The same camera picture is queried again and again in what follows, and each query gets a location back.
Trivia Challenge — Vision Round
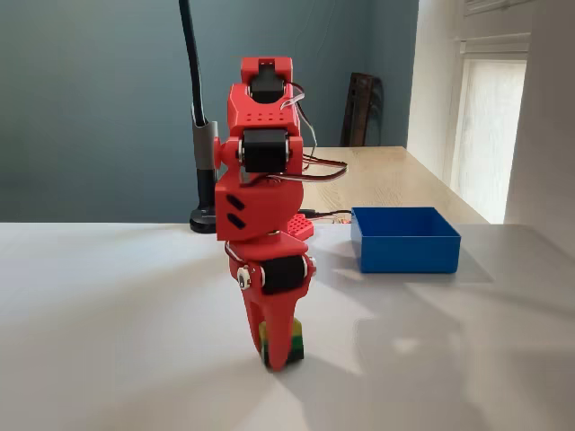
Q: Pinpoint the white window blind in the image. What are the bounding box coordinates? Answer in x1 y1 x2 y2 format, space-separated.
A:
448 31 534 225

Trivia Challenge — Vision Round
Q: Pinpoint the dark wooden chair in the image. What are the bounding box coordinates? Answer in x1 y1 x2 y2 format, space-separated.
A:
339 71 385 148

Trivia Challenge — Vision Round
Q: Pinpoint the blue plastic box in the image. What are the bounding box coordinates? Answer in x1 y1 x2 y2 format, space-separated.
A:
349 206 463 275

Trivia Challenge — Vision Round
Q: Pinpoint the black usb cable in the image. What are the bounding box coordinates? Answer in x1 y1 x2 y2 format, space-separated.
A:
299 207 356 222

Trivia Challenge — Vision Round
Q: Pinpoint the green lego block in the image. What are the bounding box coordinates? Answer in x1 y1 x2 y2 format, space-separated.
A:
258 316 305 366

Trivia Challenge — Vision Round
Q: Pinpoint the white servo cable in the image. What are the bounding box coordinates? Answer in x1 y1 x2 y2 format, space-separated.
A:
279 83 319 159

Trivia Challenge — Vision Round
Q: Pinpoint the black red servo cable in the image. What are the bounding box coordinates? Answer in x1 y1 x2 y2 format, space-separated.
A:
264 151 349 186

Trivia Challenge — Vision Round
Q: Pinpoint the black gooseneck stand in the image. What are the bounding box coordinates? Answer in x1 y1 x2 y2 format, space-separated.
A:
177 0 222 234

